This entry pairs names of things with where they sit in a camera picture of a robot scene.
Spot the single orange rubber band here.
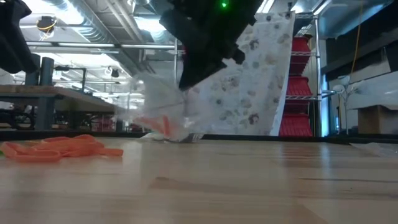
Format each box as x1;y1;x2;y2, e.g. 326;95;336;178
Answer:
133;114;172;138

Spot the white floral print cloth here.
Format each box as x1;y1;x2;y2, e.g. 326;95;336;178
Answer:
185;11;296;137

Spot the white flower-shaped floor lamp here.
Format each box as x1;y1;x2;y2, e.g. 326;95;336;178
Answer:
331;74;366;135

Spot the yellow black cord reel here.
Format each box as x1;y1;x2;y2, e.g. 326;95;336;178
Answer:
35;15;59;34

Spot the yellow extension cable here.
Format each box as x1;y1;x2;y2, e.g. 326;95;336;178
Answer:
350;0;365;75

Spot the chrome wire shelving cart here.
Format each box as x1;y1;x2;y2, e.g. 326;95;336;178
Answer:
172;2;338;138

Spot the cardboard box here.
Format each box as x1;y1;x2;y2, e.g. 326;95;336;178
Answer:
356;105;398;135

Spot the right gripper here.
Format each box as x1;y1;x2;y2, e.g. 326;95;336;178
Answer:
159;0;264;91

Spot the orange rubber bands heap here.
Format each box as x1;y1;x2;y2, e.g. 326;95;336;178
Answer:
0;134;124;163

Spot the black metal stand frame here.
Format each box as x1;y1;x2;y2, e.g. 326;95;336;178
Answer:
54;66;88;93

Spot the red plastic bin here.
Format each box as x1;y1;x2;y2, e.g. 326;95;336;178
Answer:
279;113;314;138
285;76;313;113
290;36;312;75

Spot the dark grey cylinder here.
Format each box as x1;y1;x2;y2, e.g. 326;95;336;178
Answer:
40;57;55;86
24;52;42;86

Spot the silver air duct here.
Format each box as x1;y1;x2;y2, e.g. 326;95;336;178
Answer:
46;0;156;77

